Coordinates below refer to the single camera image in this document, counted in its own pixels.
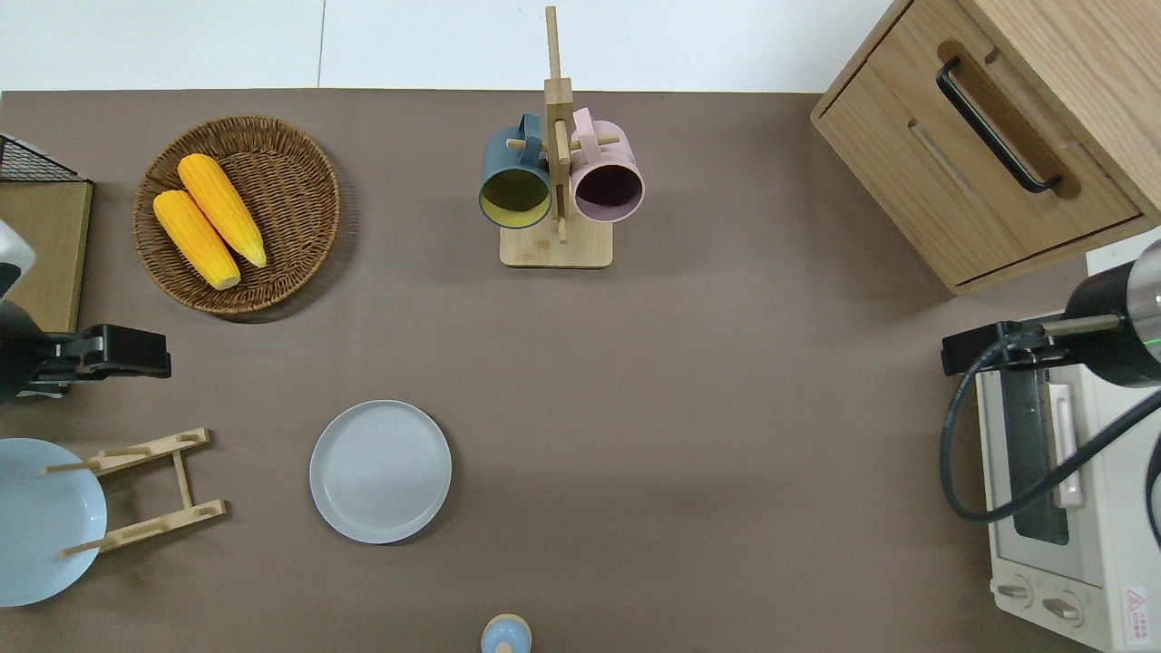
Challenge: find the wooden mug rack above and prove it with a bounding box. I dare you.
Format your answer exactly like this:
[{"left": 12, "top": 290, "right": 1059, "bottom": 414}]
[{"left": 500, "top": 5, "right": 615, "bottom": 269}]

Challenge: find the white toaster oven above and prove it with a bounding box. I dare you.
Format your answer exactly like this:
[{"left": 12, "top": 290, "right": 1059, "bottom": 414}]
[{"left": 975, "top": 358, "right": 1161, "bottom": 653}]

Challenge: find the brown wooden board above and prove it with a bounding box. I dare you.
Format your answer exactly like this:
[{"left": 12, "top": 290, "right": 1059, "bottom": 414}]
[{"left": 0, "top": 180, "right": 93, "bottom": 336}]

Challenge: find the gray plate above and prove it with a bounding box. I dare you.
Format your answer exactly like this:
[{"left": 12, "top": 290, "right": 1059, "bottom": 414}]
[{"left": 309, "top": 400, "right": 453, "bottom": 545}]

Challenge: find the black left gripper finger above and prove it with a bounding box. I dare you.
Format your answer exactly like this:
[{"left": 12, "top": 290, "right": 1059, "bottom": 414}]
[
  {"left": 114, "top": 326, "right": 171, "bottom": 378},
  {"left": 41, "top": 325, "right": 117, "bottom": 380}
]

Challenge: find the pink mug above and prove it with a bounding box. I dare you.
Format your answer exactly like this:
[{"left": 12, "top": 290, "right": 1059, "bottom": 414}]
[{"left": 570, "top": 107, "right": 646, "bottom": 225}]

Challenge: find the white oven door handle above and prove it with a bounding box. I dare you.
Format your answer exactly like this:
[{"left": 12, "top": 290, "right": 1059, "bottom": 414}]
[{"left": 1048, "top": 383, "right": 1087, "bottom": 509}]

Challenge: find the black cabinet handle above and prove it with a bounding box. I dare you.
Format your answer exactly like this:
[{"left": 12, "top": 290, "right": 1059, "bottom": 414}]
[{"left": 936, "top": 57, "right": 1064, "bottom": 195}]

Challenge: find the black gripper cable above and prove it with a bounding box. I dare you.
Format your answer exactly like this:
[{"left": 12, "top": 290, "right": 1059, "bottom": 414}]
[{"left": 939, "top": 331, "right": 1161, "bottom": 525}]

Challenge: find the dark teal mug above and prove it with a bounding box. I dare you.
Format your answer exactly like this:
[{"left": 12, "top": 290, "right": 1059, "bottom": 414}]
[{"left": 478, "top": 112, "right": 554, "bottom": 230}]

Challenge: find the black wire rack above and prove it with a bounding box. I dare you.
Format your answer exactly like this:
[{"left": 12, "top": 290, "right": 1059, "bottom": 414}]
[{"left": 0, "top": 133, "right": 83, "bottom": 183}]

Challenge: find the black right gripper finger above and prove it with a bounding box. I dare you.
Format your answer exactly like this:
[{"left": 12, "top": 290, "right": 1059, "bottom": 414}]
[
  {"left": 996, "top": 316, "right": 1069, "bottom": 371},
  {"left": 941, "top": 332, "right": 999, "bottom": 376}
]

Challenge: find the low wooden plate rack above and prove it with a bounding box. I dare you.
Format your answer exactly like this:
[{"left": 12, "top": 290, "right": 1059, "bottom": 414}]
[{"left": 41, "top": 426, "right": 228, "bottom": 559}]

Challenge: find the light blue plate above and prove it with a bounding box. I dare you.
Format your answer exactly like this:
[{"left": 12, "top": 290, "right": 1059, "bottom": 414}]
[{"left": 0, "top": 438, "right": 108, "bottom": 608}]

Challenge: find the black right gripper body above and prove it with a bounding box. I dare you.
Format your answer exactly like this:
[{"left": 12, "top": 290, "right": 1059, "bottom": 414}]
[{"left": 1066, "top": 261, "right": 1161, "bottom": 388}]

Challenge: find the light wooden cabinet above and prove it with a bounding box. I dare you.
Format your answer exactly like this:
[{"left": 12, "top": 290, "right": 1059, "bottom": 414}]
[{"left": 810, "top": 0, "right": 1161, "bottom": 297}]

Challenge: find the round wicker basket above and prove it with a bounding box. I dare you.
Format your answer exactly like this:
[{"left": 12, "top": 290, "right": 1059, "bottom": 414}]
[{"left": 133, "top": 114, "right": 342, "bottom": 317}]

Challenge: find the blue and tan round object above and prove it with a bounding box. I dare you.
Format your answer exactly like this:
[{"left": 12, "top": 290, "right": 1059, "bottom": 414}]
[{"left": 481, "top": 614, "right": 532, "bottom": 653}]

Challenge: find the brown table mat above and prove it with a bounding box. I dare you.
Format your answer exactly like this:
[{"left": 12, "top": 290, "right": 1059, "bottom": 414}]
[{"left": 0, "top": 89, "right": 1161, "bottom": 653}]

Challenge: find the yellow corn cob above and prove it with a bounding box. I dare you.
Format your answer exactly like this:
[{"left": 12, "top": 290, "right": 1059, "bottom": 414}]
[
  {"left": 177, "top": 152, "right": 268, "bottom": 269},
  {"left": 152, "top": 189, "right": 242, "bottom": 291}
]

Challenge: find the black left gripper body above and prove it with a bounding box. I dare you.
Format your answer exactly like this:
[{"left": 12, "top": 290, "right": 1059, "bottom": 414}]
[{"left": 0, "top": 302, "right": 46, "bottom": 403}]

